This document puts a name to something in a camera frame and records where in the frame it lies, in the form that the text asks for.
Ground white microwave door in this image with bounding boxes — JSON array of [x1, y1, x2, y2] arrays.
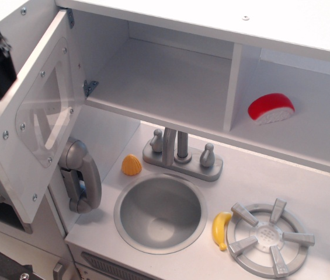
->
[[0, 9, 85, 224]]

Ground grey toy telephone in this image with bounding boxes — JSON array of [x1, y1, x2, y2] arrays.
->
[[58, 137, 102, 214]]

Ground yellow toy seashell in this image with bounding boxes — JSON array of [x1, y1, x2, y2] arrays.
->
[[121, 154, 142, 176]]

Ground grey toy faucet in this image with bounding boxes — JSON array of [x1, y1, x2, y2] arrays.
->
[[143, 128, 223, 182]]

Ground round metal sink bowl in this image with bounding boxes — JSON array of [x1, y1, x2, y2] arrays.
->
[[114, 174, 207, 254]]

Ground yellow toy banana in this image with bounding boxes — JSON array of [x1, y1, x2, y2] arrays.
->
[[211, 212, 232, 251]]

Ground red white toy sushi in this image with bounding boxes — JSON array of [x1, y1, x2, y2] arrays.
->
[[248, 93, 295, 125]]

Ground grey toy stove burner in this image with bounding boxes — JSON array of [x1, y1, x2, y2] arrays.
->
[[226, 198, 315, 279]]

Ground grey oven handle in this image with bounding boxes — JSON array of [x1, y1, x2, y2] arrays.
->
[[53, 262, 65, 280]]

